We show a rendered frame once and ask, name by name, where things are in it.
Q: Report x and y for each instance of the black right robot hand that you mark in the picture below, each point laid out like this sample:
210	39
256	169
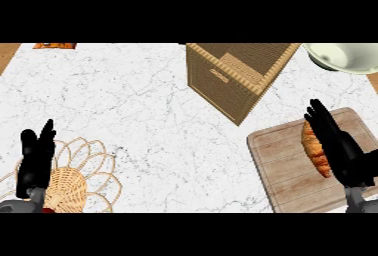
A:
340	150

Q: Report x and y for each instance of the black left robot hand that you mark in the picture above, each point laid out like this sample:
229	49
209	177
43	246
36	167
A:
33	160

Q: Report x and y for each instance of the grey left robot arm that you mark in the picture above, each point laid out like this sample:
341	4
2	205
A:
27	201

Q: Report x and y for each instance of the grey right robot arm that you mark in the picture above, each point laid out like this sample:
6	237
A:
359	200

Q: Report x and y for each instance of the golden brown croissant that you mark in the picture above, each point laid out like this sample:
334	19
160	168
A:
316	153

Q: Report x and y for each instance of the wooden cutting board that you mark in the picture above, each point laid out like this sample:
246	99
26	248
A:
296	166

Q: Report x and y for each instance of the tan wicker basket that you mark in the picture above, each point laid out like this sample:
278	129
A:
68	186

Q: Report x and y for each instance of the pale green bowl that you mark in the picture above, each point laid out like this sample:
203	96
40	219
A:
344	56

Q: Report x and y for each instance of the brown woven placemat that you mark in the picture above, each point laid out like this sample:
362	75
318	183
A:
237	73

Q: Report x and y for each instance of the orange packet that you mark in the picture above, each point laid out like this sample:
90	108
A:
54	45

